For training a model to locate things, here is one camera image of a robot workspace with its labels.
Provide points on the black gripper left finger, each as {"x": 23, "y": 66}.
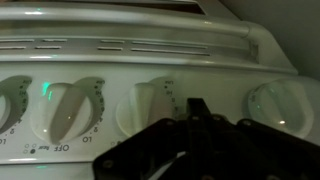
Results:
{"x": 143, "y": 150}

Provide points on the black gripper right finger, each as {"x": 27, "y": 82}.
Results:
{"x": 266, "y": 150}

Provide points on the grey cabinet side panel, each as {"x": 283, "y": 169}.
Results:
{"x": 293, "y": 33}

